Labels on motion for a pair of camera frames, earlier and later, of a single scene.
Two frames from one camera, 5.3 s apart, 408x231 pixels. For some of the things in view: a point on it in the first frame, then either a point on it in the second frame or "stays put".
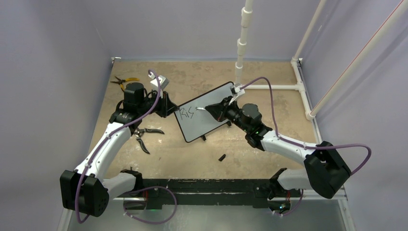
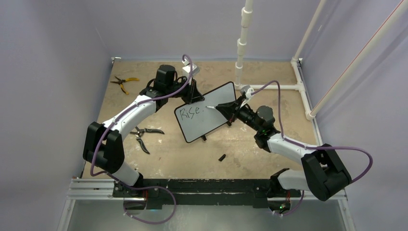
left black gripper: (166, 106) to (193, 95)
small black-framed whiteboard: (194, 123) stays put
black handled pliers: (138, 133) stays put
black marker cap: (222, 157) stays put
